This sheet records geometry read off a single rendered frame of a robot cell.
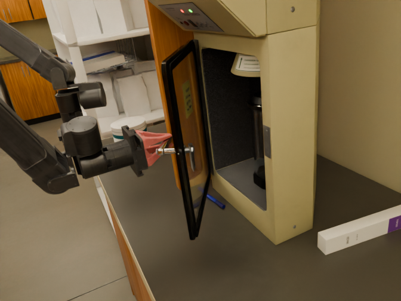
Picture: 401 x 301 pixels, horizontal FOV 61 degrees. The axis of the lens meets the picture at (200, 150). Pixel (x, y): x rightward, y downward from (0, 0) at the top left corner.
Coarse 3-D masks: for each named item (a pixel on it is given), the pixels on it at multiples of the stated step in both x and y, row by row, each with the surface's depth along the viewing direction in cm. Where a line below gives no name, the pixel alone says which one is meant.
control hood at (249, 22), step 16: (160, 0) 73; (176, 0) 67; (192, 0) 61; (208, 0) 56; (224, 0) 54; (240, 0) 55; (256, 0) 57; (208, 16) 64; (224, 16) 59; (240, 16) 56; (256, 16) 58; (208, 32) 75; (224, 32) 67; (240, 32) 61; (256, 32) 59
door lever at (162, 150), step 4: (164, 140) 75; (168, 140) 75; (164, 144) 73; (168, 144) 75; (160, 148) 71; (164, 148) 72; (168, 148) 71; (172, 148) 71; (156, 152) 72; (160, 152) 71; (164, 152) 71; (168, 152) 71; (172, 152) 71
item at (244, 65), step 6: (240, 54) 75; (246, 54) 73; (234, 60) 79; (240, 60) 75; (246, 60) 73; (252, 60) 72; (234, 66) 77; (240, 66) 75; (246, 66) 73; (252, 66) 72; (258, 66) 72; (234, 72) 77; (240, 72) 74; (246, 72) 73; (252, 72) 72; (258, 72) 72
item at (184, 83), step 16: (192, 64) 84; (176, 80) 67; (192, 80) 83; (176, 96) 66; (192, 96) 82; (192, 112) 81; (192, 128) 80; (176, 144) 66; (192, 144) 79; (192, 176) 77; (192, 192) 77
